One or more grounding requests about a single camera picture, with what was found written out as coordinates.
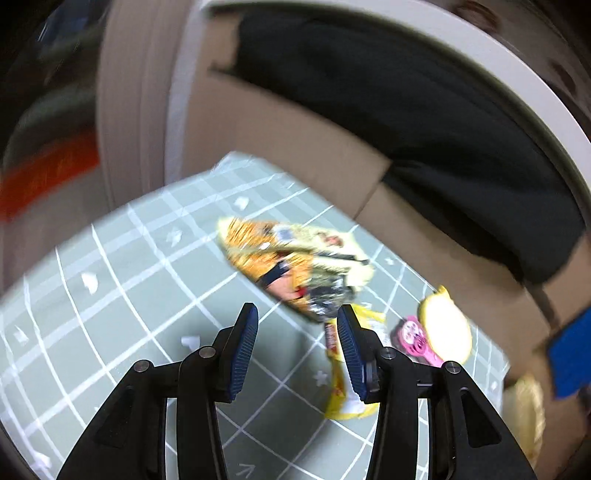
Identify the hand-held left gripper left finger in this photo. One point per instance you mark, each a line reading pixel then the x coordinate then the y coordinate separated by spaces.
pixel 242 350

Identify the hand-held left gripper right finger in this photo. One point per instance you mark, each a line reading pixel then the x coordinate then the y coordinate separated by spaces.
pixel 353 355

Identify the yellow snack packet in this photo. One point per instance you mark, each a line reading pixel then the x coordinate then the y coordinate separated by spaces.
pixel 339 392

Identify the orange striped snack bag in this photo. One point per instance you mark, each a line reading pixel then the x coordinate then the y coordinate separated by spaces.
pixel 286 263

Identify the bin with yellow bag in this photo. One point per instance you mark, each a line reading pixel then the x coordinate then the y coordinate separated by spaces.
pixel 526 415

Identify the pink round toy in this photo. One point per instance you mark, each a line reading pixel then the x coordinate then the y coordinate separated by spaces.
pixel 411 339

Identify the green checked tablecloth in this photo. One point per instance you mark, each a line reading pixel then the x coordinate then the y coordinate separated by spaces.
pixel 138 258

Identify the blue cloth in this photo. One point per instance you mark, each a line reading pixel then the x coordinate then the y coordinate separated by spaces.
pixel 572 350

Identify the black cloth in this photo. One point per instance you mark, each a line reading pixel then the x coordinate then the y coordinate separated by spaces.
pixel 415 115

